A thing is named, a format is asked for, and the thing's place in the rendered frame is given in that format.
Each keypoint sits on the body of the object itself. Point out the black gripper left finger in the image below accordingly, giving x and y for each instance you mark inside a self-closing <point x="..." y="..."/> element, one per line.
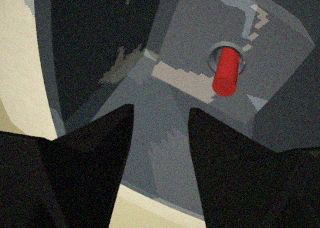
<point x="76" y="176"/>

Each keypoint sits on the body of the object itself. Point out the red peg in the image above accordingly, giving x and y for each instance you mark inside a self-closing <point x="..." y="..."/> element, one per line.
<point x="225" y="82"/>

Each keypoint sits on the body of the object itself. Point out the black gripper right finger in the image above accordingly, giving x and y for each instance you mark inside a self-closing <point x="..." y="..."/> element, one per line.
<point x="241" y="183"/>

